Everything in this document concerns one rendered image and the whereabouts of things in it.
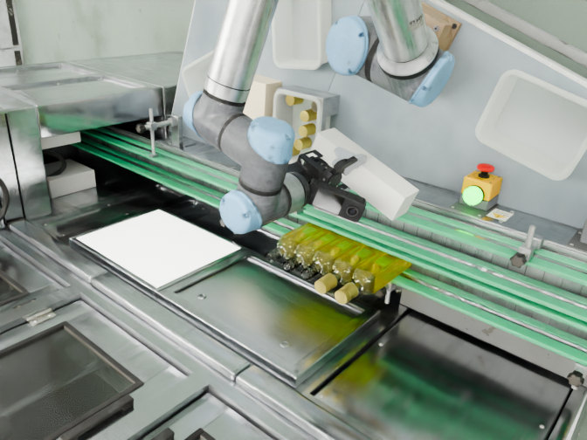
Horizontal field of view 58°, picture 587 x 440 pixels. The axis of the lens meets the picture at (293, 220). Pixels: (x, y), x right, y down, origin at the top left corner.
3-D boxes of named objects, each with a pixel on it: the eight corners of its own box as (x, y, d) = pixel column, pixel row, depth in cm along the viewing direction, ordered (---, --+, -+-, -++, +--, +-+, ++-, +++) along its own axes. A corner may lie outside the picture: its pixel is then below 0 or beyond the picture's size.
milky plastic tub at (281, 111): (288, 154, 169) (271, 161, 163) (292, 84, 159) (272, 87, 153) (333, 168, 159) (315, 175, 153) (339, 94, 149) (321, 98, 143)
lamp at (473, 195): (464, 200, 127) (459, 203, 125) (467, 182, 125) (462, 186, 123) (482, 205, 125) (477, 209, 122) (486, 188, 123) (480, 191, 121)
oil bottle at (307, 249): (338, 238, 149) (290, 265, 134) (340, 220, 147) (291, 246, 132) (355, 244, 146) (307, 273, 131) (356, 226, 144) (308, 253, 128)
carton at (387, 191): (334, 127, 118) (317, 132, 113) (419, 189, 109) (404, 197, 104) (324, 149, 121) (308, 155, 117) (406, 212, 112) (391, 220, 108)
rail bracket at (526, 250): (527, 242, 115) (505, 264, 106) (535, 211, 112) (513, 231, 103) (546, 248, 113) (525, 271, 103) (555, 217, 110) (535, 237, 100)
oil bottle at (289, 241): (322, 231, 152) (272, 257, 137) (323, 213, 150) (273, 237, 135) (338, 237, 149) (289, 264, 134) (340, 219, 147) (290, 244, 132)
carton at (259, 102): (252, 122, 176) (235, 126, 170) (254, 73, 168) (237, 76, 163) (279, 131, 169) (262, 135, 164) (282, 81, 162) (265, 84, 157)
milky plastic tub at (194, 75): (198, 67, 186) (179, 69, 180) (239, 44, 171) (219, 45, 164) (214, 114, 188) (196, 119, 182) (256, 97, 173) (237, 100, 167)
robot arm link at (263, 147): (225, 108, 84) (214, 168, 90) (274, 140, 79) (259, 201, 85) (260, 102, 89) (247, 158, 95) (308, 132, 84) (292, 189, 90)
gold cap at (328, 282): (323, 282, 125) (312, 289, 122) (327, 270, 123) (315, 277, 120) (335, 290, 123) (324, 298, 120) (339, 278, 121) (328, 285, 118)
